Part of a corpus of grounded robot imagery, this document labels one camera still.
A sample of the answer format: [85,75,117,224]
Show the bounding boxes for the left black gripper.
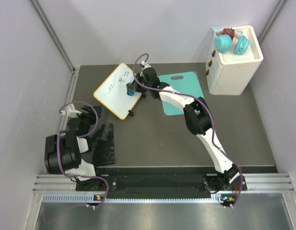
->
[75,103,103,136]

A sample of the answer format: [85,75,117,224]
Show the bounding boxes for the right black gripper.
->
[128,75,151,94]

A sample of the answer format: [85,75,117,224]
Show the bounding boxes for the blue heart eraser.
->
[127,90,134,96]

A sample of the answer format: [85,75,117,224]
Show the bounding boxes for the yellow framed whiteboard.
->
[93,63,142,120]

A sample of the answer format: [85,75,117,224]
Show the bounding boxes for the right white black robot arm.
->
[126,66,243,191]

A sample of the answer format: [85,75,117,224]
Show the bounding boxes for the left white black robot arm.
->
[45,103,103,190]

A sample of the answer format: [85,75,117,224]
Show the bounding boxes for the black whiteboard foot near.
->
[128,110,134,117]

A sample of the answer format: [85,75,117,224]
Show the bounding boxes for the black glossy mat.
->
[91,123,116,167]

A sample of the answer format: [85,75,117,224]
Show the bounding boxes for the teal cutting board mat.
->
[159,71,204,115]

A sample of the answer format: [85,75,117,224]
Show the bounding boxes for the white drawer cabinet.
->
[205,25,263,95]

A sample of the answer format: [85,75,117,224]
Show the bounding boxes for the teal cat ear headphones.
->
[212,27,250,55]

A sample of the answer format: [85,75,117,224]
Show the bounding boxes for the brown toy cube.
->
[222,28,235,39]

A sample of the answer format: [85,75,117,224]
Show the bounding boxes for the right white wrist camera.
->
[140,61,152,70]

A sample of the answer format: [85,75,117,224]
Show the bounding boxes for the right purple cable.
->
[133,53,242,208]

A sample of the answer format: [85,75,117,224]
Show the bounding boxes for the purple cable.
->
[57,102,109,207]
[133,53,242,208]

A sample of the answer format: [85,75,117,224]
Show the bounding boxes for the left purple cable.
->
[57,102,109,207]

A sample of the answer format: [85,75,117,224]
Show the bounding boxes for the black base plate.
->
[75,173,246,194]

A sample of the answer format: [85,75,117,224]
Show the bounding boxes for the grey slotted cable duct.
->
[42,194,234,204]

